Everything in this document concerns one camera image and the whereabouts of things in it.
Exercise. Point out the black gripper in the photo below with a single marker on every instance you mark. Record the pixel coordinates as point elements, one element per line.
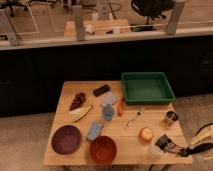
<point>185,152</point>

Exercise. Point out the white paper cup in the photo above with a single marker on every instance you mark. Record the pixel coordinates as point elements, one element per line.
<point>155,151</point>

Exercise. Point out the small metal cup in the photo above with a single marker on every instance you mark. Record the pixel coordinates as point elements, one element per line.
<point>170,118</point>

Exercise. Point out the blue plastic cup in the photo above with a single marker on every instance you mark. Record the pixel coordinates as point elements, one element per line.
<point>108,112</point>

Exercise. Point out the apple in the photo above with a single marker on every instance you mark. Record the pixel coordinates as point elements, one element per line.
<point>146,134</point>

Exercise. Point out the metal spoon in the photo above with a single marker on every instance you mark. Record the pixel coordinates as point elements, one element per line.
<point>133,119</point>

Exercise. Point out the green plastic tray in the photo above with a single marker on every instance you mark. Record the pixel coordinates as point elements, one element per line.
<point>150,88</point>

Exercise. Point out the orange carrot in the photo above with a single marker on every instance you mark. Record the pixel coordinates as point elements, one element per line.
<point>120,107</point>

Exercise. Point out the red-brown bowl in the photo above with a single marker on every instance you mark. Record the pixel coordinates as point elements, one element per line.
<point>103,150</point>

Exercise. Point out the light blue cloth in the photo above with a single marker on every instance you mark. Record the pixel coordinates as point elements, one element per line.
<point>109,99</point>

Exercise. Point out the wooden table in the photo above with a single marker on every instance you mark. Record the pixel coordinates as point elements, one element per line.
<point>130,149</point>

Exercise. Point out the cream yellow banana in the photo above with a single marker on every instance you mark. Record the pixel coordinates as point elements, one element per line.
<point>79,113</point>

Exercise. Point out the bunch of dark grapes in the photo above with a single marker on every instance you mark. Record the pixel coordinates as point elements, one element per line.
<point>78,101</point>

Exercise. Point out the purple bowl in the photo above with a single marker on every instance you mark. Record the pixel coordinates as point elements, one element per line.
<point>66,140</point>

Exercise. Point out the black office chair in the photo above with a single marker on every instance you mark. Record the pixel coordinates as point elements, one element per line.
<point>152,9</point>

